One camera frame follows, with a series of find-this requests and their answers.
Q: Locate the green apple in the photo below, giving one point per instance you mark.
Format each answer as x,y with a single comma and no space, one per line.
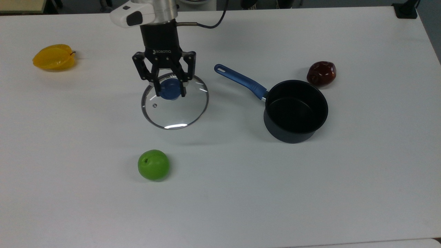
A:
153,165

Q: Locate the yellow starfruit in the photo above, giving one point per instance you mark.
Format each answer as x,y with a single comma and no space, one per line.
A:
53,58

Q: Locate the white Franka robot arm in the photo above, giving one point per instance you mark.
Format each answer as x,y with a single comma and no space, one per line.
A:
155,10

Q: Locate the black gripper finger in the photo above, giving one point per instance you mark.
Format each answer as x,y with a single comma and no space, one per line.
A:
190,65
140,67

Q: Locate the dark red wax apple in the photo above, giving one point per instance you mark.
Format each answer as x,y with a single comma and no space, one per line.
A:
321,74

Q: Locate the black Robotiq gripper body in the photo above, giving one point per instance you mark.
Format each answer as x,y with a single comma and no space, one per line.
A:
162,41

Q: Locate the black pole clamp base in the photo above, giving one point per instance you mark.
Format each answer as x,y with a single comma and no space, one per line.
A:
406,10

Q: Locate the dark blue saucepan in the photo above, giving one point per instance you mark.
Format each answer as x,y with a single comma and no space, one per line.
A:
296,131

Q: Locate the glass lid with blue knob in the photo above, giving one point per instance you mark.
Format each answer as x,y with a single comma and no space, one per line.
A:
175,110

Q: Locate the light wooden board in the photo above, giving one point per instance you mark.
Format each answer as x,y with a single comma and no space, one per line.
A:
20,5

